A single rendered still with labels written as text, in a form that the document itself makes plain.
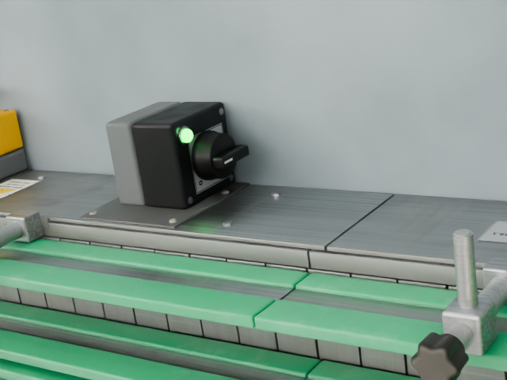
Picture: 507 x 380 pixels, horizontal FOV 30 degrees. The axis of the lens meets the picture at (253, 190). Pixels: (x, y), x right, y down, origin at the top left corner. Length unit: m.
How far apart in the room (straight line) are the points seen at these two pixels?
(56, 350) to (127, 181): 0.16
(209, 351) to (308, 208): 0.15
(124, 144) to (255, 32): 0.15
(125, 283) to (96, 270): 0.06
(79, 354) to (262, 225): 0.19
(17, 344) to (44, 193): 0.18
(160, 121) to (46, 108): 0.24
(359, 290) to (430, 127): 0.17
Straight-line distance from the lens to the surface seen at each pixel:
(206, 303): 0.69
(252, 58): 0.85
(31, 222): 0.89
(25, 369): 0.88
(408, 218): 0.75
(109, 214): 0.86
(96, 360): 0.81
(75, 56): 0.99
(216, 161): 0.82
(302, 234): 0.74
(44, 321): 0.91
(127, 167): 0.86
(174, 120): 0.83
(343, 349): 0.74
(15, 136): 1.07
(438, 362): 0.54
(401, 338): 0.61
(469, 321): 0.57
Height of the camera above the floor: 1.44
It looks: 50 degrees down
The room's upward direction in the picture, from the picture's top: 121 degrees counter-clockwise
